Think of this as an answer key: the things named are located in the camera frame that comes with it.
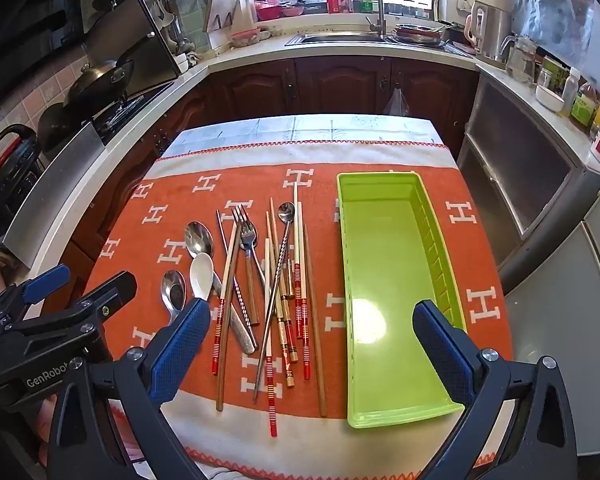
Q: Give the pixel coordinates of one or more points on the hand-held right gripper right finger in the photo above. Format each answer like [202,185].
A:
[442,355]

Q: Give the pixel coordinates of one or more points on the black bag with red trim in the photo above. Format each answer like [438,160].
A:
[5,165]

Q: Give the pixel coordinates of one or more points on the black gas stove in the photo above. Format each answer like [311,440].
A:
[125,110]

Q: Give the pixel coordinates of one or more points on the green plastic tray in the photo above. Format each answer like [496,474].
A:
[390,260]

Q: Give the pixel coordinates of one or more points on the white bowl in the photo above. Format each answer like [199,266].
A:
[550,97]

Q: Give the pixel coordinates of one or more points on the steel kitchen faucet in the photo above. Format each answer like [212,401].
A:
[377,5]

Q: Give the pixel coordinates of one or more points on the steel splash panel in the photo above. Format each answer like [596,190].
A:
[45,195]

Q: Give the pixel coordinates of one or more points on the white electric kettle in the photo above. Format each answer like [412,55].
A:
[485,30]

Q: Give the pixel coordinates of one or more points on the small metal spoon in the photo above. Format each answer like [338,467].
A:
[173,290]

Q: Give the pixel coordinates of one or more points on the dark round pot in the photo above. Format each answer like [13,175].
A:
[55,127]

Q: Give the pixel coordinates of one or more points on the steel kitchen sink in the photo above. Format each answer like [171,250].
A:
[340,39]

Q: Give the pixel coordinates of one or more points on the green-labelled bottle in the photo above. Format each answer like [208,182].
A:
[585,105]

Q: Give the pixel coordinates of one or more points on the wooden cutting board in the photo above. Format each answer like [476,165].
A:
[225,10]

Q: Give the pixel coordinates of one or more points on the orange printed blanket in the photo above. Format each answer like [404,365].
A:
[390,195]

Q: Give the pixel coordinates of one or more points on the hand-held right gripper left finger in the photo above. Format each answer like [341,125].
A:
[180,345]

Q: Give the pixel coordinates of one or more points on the stack of metal dishes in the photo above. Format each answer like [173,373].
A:
[420,34]

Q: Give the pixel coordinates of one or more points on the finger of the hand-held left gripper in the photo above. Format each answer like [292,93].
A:
[107,297]
[45,282]

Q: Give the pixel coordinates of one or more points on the white ceramic spoon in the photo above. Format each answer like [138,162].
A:
[202,275]

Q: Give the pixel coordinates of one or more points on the white plastic bottle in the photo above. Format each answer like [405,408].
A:
[570,87]

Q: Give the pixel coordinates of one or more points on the large metal spoon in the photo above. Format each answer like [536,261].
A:
[199,240]

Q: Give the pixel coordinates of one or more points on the hanging plastic bag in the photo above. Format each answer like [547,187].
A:
[396,102]

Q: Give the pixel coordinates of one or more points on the black wok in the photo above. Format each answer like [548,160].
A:
[100,77]

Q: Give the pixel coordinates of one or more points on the glass pitcher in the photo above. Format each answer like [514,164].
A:
[520,57]

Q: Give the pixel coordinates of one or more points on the pink bowl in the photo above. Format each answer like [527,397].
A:
[243,37]

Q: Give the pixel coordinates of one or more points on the grey cabinet with frosted door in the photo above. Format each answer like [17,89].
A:
[520,160]

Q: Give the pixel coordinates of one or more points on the metal fork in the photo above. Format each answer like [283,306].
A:
[245,230]

